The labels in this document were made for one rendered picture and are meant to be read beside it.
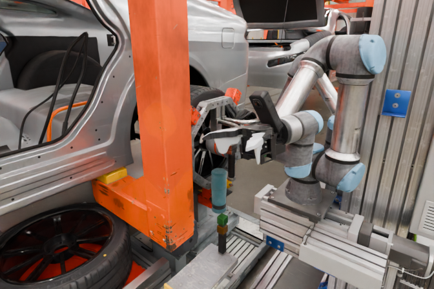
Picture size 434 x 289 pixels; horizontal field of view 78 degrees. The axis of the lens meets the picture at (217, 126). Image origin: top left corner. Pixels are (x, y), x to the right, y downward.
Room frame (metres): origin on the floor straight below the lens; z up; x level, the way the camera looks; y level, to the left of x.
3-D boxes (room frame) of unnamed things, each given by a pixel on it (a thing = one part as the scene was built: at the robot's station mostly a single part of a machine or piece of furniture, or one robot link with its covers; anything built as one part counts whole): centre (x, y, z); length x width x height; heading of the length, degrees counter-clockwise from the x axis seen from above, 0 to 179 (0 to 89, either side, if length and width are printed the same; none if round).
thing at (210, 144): (1.49, -0.05, 0.85); 0.21 x 0.14 x 0.14; 52
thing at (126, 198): (1.30, 0.49, 0.69); 0.52 x 0.17 x 0.35; 52
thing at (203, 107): (1.53, 0.01, 0.85); 0.54 x 0.07 x 0.54; 142
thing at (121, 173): (1.41, 0.62, 0.71); 0.14 x 0.14 x 0.05; 52
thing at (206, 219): (1.64, 0.14, 0.32); 0.40 x 0.30 x 0.28; 142
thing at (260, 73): (6.11, -1.94, 1.49); 4.95 x 1.86 x 1.59; 142
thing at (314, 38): (4.24, -1.52, 1.36); 0.71 x 0.30 x 0.51; 142
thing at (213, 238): (1.66, 0.12, 0.13); 0.50 x 0.36 x 0.10; 142
